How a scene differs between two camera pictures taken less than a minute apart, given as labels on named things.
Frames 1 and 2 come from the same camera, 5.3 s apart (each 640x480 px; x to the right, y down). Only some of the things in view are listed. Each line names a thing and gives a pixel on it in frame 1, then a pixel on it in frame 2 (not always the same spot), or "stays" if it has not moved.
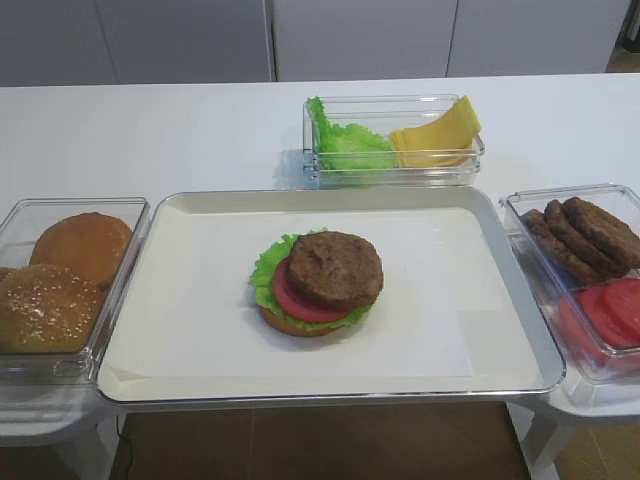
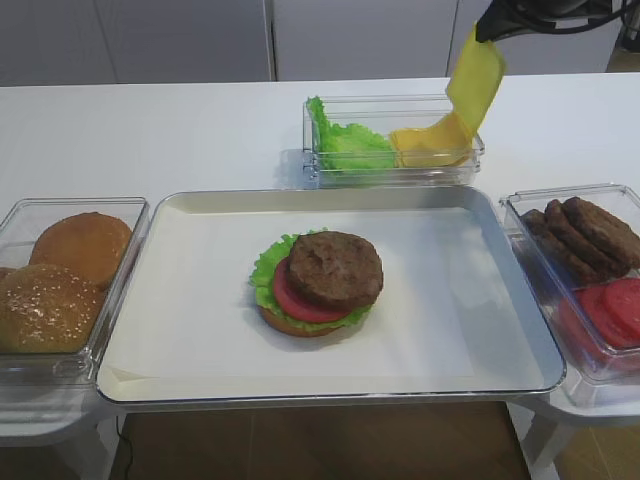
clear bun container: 64,266 stays
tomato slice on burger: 294,304 stays
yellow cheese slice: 457,128 to 475,80
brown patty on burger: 335,270 stays
